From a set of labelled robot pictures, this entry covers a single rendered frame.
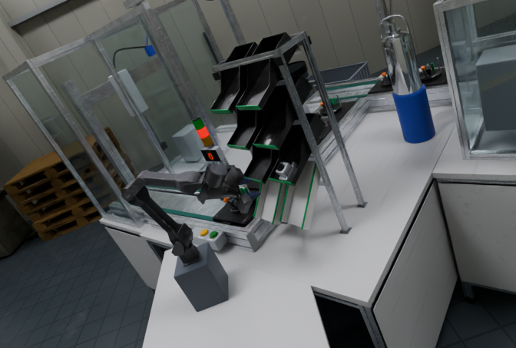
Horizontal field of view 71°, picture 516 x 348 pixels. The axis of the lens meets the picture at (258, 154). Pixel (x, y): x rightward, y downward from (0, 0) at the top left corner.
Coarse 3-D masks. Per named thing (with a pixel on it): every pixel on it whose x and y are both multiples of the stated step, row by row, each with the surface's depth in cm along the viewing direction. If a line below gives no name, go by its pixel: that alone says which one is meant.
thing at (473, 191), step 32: (448, 160) 166; (480, 160) 158; (512, 160) 150; (448, 192) 164; (480, 192) 155; (512, 192) 147; (448, 224) 174; (480, 224) 164; (512, 224) 155; (480, 256) 174; (512, 256) 163; (512, 288) 173
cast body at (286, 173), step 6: (282, 162) 137; (294, 162) 139; (276, 168) 136; (282, 168) 134; (288, 168) 135; (294, 168) 137; (282, 174) 136; (288, 174) 136; (282, 180) 138; (288, 180) 136
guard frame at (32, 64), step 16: (176, 0) 251; (192, 0) 263; (208, 32) 271; (64, 48) 199; (80, 48) 253; (32, 64) 188; (16, 96) 227; (48, 96) 195; (64, 112) 199; (224, 128) 328; (64, 160) 245; (96, 160) 211; (96, 208) 263; (128, 208) 225; (128, 224) 239
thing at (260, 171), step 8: (256, 152) 158; (264, 152) 157; (272, 152) 147; (256, 160) 158; (264, 160) 154; (272, 160) 147; (248, 168) 156; (256, 168) 154; (264, 168) 151; (272, 168) 147; (248, 176) 156; (256, 176) 152; (264, 176) 145
